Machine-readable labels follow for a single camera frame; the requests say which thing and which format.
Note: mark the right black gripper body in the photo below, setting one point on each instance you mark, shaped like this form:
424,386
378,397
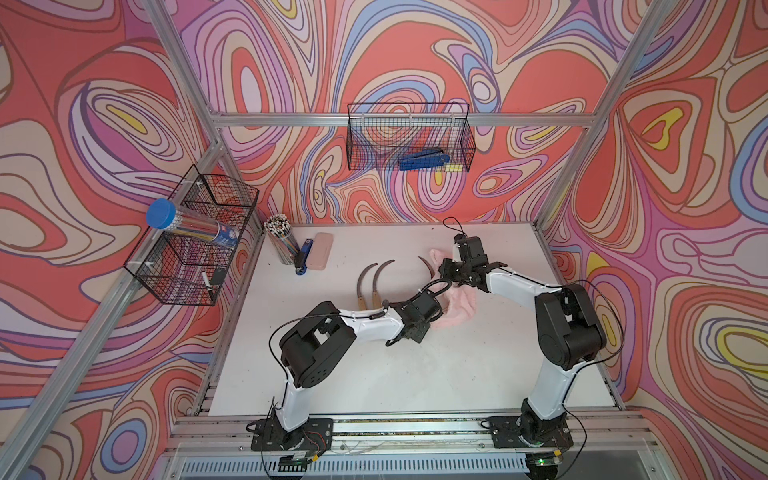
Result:
456,271

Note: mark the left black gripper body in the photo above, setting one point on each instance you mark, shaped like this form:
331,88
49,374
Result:
422,330

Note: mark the pink rag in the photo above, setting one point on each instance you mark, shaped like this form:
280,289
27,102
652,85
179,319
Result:
459,305

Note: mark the orange handled sickle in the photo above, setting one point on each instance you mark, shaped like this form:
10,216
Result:
428,265

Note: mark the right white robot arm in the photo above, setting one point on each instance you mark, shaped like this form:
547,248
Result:
569,332

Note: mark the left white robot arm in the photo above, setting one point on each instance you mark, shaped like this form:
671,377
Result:
311,350

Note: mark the yellow item in basket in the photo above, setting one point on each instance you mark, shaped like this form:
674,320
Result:
454,168

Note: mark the pink case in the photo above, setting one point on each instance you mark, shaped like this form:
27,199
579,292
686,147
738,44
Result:
319,253

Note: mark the blue tool in basket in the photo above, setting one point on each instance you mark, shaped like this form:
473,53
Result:
425,159

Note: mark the blue stapler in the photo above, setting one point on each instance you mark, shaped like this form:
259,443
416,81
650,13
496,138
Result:
300,260

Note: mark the cup of pencils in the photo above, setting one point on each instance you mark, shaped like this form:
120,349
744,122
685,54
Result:
280,233

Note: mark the clear tube blue cap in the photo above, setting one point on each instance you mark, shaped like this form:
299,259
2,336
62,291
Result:
164,215

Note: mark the wooden handled sickle right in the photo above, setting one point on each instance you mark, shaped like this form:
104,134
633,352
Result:
377,300

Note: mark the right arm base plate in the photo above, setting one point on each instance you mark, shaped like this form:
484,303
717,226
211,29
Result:
528,431

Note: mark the black wire basket back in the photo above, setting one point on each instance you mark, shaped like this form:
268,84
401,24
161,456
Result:
379,134

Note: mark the black wire basket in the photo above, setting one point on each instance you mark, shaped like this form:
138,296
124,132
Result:
379,134
181,270

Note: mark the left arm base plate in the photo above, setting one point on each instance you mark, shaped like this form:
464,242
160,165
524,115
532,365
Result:
313,436

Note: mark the aluminium rail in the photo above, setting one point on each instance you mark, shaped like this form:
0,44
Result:
596,444

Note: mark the black wire basket left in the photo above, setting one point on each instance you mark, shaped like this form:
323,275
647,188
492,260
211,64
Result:
181,270

